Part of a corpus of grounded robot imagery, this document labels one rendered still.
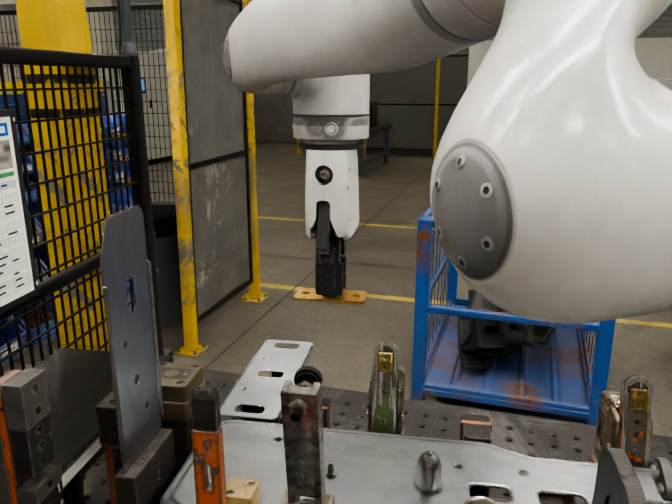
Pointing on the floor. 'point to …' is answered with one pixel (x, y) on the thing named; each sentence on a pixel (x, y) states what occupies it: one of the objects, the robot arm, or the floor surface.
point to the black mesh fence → (132, 94)
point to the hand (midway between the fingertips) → (331, 274)
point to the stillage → (501, 349)
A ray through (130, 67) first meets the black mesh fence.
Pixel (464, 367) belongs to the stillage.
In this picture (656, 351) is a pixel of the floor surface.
